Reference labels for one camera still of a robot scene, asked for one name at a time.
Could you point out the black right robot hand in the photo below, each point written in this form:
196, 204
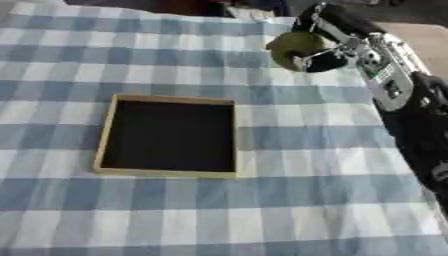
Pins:
345, 20

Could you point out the green round toy fruit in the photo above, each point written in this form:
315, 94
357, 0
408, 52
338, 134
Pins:
294, 48

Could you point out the silver and black right robot arm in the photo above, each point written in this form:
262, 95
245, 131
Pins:
408, 110

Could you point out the tan box with black inside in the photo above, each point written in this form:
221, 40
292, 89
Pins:
169, 135

